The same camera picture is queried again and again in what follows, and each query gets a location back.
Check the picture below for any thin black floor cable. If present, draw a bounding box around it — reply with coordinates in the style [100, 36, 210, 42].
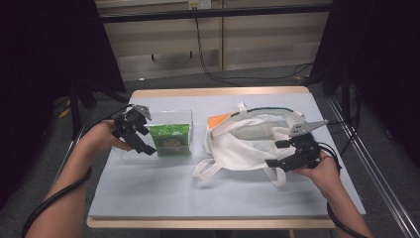
[330, 84, 362, 157]

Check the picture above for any person's right hand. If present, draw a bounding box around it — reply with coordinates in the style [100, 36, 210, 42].
[292, 153, 342, 194]

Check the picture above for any black hanging wall cable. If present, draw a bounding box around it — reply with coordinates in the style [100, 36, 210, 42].
[193, 17, 315, 87]

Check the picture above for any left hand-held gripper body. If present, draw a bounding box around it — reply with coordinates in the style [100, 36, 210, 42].
[111, 104, 154, 151]

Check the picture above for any person's left hand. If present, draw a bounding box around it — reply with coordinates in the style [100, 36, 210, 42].
[79, 118, 134, 156]

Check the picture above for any dark curtain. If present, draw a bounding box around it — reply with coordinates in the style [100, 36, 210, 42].
[0, 0, 127, 210]
[310, 0, 420, 168]

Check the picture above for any pale blue table mat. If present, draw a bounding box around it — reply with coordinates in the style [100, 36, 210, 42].
[88, 92, 367, 220]

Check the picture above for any white wall power outlet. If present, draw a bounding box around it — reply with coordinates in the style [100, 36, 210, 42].
[187, 0, 212, 10]

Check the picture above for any green snack packet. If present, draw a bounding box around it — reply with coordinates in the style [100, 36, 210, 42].
[148, 123, 193, 158]

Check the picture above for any wooden table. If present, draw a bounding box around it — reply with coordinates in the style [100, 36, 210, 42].
[86, 86, 367, 230]

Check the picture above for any black horizontal bar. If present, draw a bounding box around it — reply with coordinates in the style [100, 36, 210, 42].
[98, 4, 333, 24]

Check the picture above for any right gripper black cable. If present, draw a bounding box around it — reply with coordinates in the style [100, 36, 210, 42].
[315, 141, 368, 238]

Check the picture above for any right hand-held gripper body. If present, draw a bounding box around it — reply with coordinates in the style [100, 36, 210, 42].
[282, 119, 330, 173]

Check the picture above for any clear plastic container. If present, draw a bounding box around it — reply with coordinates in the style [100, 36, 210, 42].
[113, 109, 194, 163]

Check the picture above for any white canvas tote bag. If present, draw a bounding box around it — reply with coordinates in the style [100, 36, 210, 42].
[191, 101, 307, 188]

